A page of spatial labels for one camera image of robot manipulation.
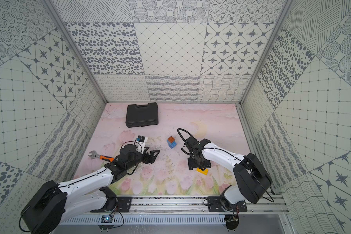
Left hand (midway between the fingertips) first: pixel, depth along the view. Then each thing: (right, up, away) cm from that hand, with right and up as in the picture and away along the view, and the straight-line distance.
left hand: (157, 151), depth 82 cm
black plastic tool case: (-17, +20, +29) cm, 39 cm away
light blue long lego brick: (+8, +2, +9) cm, 12 cm away
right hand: (+25, -10, +2) cm, 27 cm away
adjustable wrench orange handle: (-42, -4, +9) cm, 43 cm away
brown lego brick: (+8, +6, +8) cm, 12 cm away
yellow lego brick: (+27, -13, +2) cm, 30 cm away
